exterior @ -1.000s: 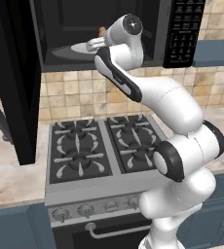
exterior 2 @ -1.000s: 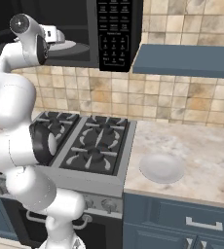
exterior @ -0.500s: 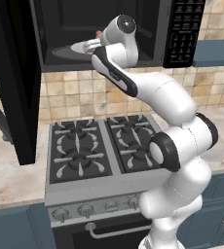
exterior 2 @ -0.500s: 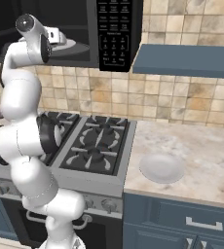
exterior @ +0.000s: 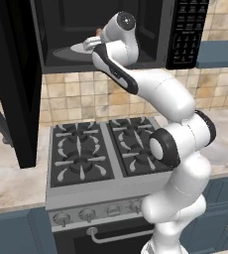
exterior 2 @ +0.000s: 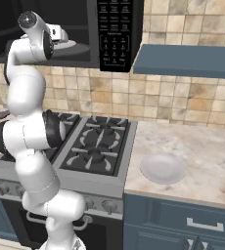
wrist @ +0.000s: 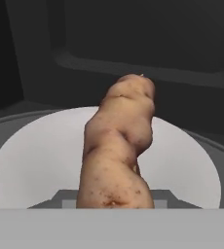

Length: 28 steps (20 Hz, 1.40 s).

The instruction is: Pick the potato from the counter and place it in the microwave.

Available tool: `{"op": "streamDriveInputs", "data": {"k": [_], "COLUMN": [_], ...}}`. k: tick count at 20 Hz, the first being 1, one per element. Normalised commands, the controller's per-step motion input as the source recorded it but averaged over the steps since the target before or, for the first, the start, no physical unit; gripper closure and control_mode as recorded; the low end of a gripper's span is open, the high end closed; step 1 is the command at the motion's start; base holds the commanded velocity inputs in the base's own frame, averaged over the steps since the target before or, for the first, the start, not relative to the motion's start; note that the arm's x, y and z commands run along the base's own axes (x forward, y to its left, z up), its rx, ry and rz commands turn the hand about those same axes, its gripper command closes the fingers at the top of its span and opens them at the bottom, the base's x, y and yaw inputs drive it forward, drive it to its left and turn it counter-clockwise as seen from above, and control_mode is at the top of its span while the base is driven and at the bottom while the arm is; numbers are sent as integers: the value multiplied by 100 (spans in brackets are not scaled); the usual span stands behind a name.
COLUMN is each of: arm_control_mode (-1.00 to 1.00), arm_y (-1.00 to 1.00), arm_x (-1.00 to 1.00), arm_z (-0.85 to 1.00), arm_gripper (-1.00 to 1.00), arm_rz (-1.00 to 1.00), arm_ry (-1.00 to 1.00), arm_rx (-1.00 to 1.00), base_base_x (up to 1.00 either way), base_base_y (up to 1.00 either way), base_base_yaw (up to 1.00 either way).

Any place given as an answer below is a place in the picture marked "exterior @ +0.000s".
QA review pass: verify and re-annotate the silver oven door handle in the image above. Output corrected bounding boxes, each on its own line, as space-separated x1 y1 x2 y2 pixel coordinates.
85 226 156 245

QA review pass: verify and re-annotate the dark grey slanted object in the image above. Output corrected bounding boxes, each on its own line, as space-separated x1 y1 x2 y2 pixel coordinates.
0 84 14 148

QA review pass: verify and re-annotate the blue cupboard door with handle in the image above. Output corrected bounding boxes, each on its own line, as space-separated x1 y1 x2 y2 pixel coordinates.
180 201 228 253

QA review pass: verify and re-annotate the black microwave door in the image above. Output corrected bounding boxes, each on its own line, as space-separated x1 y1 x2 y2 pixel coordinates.
0 0 44 170

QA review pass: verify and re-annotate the silver stove knob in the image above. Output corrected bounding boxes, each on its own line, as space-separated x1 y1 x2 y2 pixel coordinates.
129 199 144 214
106 203 123 218
53 211 72 228
78 207 97 224

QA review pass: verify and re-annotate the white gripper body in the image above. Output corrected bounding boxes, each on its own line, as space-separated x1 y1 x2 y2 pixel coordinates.
82 35 103 53

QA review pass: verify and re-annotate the grey microwave turntable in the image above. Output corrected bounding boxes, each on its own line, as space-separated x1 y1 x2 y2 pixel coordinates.
52 46 95 64

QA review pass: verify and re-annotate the black microwave oven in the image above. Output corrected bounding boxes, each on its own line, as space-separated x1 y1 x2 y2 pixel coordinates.
30 0 210 74

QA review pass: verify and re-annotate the silver stove with black hob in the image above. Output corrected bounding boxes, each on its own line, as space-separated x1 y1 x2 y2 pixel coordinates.
45 116 175 233

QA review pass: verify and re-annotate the pale grey round plate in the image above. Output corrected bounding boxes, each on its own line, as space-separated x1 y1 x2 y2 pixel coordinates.
200 138 228 167

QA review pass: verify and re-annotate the white plate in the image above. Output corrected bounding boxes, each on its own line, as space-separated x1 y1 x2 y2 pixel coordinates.
69 42 94 56

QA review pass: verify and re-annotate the blue wall cupboard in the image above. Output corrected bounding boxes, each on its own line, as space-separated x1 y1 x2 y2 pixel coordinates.
195 40 228 69

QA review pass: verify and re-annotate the blue drawer front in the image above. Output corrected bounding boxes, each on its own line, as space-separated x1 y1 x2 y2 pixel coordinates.
206 175 228 205

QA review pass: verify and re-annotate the black oven door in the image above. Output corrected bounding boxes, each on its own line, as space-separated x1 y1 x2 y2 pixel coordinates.
52 221 158 254

